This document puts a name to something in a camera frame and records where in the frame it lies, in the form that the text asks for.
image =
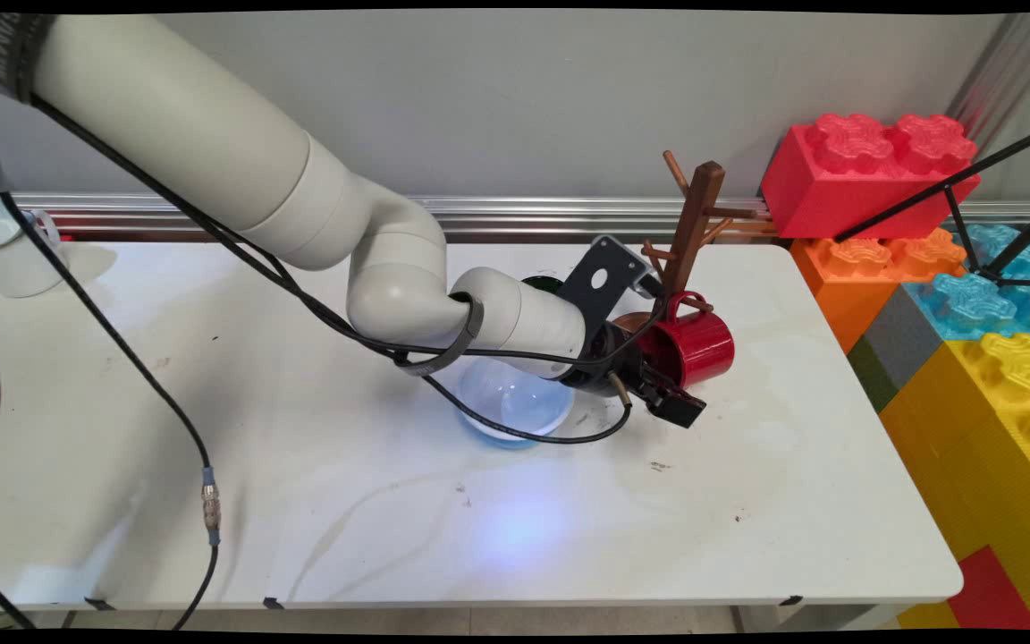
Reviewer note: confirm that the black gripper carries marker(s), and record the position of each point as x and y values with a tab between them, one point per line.
618	358

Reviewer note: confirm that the red enamel mug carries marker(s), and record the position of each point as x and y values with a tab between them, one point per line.
694	344

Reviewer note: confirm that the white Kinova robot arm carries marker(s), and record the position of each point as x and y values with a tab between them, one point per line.
166	116

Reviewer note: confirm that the white and blue bowl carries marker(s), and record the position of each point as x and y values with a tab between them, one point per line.
515	407

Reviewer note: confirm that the dark green mug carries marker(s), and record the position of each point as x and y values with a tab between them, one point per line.
542	284

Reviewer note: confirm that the wooden mug tree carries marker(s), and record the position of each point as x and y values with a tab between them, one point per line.
694	224

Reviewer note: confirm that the dark green giant building block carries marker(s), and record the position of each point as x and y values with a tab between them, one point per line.
873	376

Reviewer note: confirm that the orange giant building block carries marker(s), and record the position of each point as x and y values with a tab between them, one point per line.
846	286

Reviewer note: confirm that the grey giant building block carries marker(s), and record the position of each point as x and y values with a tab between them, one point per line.
904	344

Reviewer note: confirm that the yellow giant building block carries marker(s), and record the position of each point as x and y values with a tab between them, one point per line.
980	447

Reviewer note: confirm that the small red giant building block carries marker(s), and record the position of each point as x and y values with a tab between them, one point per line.
993	590

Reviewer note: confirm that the black tripod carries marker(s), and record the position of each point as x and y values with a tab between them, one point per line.
1016	148

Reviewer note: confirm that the white plastic cup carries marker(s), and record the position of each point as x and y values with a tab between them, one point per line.
14	259

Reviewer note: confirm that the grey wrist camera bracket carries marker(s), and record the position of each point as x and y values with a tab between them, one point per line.
600	277

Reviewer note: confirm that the aluminium wall rail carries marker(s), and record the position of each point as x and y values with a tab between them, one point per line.
524	215

